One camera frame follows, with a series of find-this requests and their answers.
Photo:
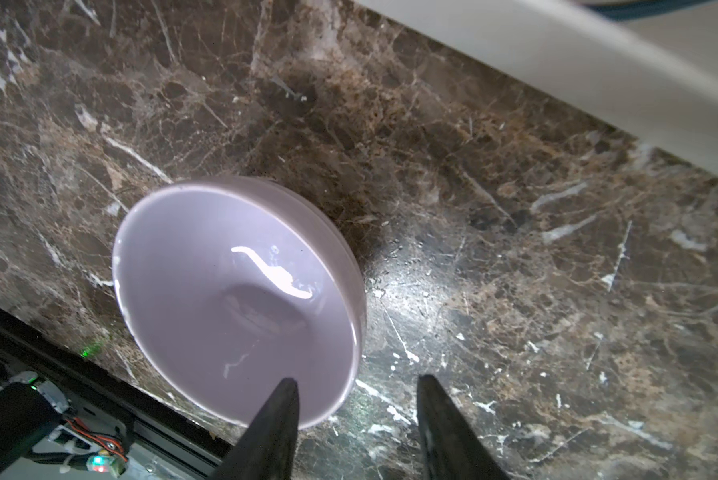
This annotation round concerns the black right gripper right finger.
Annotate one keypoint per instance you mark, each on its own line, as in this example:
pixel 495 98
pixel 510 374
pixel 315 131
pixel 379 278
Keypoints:
pixel 450 448

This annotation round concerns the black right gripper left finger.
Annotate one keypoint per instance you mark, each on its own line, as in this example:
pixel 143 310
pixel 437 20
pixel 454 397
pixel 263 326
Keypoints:
pixel 267 448

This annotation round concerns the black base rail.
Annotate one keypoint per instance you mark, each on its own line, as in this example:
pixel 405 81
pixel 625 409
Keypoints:
pixel 61 414

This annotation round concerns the lilac bowl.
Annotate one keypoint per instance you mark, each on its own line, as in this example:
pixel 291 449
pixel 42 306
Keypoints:
pixel 231 284

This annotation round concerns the white plastic bin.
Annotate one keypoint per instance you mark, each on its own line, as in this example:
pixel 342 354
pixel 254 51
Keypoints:
pixel 579 57

